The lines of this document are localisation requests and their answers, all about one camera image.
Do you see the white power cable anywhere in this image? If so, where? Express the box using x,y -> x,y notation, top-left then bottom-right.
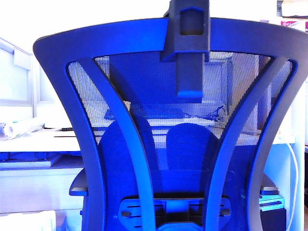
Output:
278,136 -> 300,231

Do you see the white drawer cabinet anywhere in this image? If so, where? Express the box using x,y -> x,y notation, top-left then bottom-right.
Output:
0,167 -> 85,231

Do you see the pink printed box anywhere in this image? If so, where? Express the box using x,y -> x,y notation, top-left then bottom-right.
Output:
281,20 -> 308,30

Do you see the black mesh office chair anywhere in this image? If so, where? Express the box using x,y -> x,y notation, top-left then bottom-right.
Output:
33,0 -> 308,231

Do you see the flat light wooden board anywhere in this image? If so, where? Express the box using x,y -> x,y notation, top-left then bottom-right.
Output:
52,130 -> 82,139

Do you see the black box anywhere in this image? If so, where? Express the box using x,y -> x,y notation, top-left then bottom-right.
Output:
258,207 -> 288,231

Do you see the white rear partition panel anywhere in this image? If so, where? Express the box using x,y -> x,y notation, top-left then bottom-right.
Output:
34,57 -> 73,119

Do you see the white side partition panel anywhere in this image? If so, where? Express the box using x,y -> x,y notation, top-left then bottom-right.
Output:
0,37 -> 35,119

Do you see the under-desk keyboard tray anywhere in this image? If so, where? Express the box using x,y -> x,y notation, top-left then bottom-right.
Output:
0,152 -> 64,170

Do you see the cyan cardboard box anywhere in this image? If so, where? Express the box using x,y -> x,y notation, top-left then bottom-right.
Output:
258,194 -> 286,213

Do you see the white closed laptop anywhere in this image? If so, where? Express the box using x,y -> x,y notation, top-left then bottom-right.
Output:
44,119 -> 76,132

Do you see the white desk side panel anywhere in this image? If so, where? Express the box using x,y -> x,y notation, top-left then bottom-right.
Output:
288,20 -> 308,231

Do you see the white foam block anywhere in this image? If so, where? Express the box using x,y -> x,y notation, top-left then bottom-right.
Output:
0,210 -> 57,231

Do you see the rolled white plastic sheet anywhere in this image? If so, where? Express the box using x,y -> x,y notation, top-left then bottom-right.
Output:
0,120 -> 45,141

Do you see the brown cardboard box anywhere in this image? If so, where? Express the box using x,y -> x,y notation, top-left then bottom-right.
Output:
276,0 -> 308,18

